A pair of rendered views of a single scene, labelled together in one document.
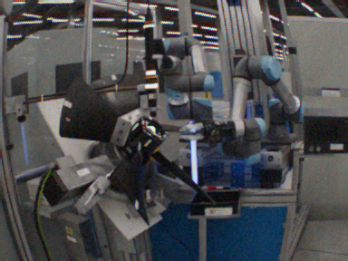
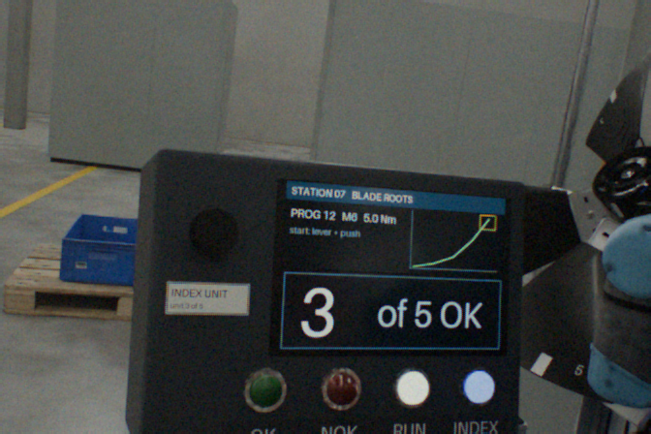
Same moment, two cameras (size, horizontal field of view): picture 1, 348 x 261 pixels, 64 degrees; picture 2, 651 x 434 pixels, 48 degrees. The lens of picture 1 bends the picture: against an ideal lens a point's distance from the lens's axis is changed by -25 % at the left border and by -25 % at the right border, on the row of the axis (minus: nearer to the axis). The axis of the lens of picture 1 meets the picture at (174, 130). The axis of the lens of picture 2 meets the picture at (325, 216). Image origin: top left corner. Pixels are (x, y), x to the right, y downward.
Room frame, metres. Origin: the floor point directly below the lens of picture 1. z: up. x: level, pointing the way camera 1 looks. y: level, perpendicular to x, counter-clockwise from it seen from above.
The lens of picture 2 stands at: (1.69, -1.09, 1.31)
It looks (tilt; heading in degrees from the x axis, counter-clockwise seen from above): 11 degrees down; 133
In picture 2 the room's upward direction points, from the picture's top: 8 degrees clockwise
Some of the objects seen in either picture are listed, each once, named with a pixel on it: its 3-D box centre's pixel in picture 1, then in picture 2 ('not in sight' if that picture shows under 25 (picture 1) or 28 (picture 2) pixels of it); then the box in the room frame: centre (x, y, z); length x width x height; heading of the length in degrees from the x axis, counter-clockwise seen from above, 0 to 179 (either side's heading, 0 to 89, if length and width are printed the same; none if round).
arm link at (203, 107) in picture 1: (201, 108); not in sight; (2.14, -0.17, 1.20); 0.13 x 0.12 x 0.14; 86
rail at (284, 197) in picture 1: (215, 197); not in sight; (1.63, -0.18, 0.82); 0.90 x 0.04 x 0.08; 63
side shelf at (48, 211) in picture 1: (57, 201); not in sight; (1.51, 0.61, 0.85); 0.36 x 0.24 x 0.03; 153
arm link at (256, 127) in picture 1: (252, 128); (650, 256); (1.45, -0.33, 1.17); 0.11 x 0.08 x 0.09; 100
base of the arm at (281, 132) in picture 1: (278, 130); not in sight; (1.89, -0.60, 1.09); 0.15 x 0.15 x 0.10
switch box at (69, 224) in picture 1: (77, 237); not in sight; (1.31, 0.47, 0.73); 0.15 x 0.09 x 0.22; 63
